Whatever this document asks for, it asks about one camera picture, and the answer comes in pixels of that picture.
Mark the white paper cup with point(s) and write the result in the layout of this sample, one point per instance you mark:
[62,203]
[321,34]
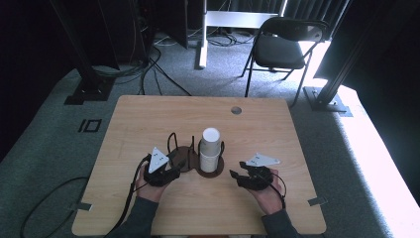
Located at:
[211,140]
[209,163]

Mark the person's right hand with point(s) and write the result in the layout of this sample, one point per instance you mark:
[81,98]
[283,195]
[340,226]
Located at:
[269,200]

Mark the black curtain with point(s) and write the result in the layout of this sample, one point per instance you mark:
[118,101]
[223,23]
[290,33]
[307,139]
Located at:
[29,66]
[389,82]

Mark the grey table grommet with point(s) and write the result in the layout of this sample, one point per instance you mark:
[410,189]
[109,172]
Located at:
[236,110]

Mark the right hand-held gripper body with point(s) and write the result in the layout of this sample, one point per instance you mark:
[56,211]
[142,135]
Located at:
[257,175]

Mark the white desk frame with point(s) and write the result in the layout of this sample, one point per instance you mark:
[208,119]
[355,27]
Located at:
[231,20]

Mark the black metal stand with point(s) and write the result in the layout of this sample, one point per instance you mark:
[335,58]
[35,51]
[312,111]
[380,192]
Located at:
[89,82]
[327,95]

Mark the black folding chair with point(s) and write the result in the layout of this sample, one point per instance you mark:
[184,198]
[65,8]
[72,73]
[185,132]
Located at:
[280,49]

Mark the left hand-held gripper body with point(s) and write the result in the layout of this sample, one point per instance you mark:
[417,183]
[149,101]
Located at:
[157,177]

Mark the person's left hand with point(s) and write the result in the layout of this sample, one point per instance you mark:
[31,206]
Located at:
[150,193]

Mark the black computer case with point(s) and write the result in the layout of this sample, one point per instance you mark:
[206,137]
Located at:
[171,23]

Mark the grey tape strip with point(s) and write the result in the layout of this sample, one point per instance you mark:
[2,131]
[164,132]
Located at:
[317,201]
[82,206]

